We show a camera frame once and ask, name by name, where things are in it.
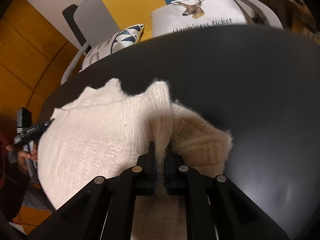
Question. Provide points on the grey yellow blue sofa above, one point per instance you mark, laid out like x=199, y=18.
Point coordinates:
x=103, y=27

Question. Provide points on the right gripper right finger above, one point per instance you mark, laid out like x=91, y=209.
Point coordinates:
x=175, y=181

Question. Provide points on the cream knit sweater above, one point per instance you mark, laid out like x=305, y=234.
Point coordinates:
x=104, y=131

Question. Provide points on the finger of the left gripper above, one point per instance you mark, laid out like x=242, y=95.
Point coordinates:
x=42, y=126

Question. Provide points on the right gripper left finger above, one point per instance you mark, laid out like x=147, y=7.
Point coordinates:
x=144, y=178

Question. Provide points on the triangle pattern pillow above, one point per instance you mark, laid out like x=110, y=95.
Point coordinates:
x=120, y=40

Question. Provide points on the person left hand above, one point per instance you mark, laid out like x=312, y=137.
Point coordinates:
x=22, y=156

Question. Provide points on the white deer print pillow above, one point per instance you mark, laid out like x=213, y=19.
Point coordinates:
x=182, y=15

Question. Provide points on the wooden desk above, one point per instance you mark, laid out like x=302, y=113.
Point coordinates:
x=295, y=16

